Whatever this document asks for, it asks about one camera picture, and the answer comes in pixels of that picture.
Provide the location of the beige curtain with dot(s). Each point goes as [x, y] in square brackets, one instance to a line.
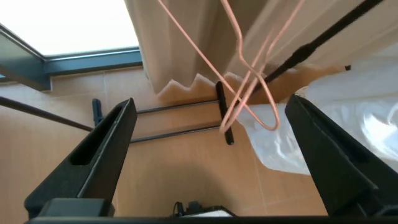
[174, 46]

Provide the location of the window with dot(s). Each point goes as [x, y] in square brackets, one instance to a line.
[62, 25]

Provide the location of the white printed t-shirt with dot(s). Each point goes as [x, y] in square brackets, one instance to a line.
[342, 102]

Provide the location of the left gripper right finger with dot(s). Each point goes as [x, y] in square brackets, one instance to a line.
[351, 186]

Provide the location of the black clothes rack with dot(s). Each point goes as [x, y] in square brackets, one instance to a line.
[221, 97]

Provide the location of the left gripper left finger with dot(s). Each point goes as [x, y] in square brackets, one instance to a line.
[93, 189]

